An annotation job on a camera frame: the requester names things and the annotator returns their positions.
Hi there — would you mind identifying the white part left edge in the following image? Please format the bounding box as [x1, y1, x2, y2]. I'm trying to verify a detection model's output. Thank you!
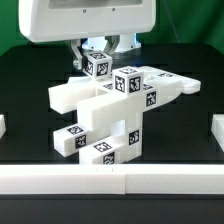
[0, 114, 6, 139]

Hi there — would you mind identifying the white part edge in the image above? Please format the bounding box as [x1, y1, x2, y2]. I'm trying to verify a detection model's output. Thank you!
[211, 114, 224, 152]
[0, 114, 6, 139]

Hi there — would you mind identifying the white chair seat part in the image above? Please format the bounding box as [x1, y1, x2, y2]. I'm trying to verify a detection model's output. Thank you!
[102, 111, 143, 162]

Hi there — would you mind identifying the white part right edge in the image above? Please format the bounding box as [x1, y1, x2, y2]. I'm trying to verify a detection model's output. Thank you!
[211, 114, 224, 152]

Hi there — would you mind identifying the white chair back frame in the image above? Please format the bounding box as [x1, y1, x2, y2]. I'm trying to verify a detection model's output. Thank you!
[48, 66, 201, 131]

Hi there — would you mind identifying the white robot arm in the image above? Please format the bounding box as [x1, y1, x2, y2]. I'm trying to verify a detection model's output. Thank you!
[18, 0, 156, 70]

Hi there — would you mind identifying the white front barrier rail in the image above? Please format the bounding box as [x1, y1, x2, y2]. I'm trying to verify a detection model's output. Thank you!
[0, 164, 224, 195]

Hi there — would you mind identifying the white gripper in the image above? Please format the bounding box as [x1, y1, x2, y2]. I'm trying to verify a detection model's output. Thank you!
[18, 0, 156, 70]

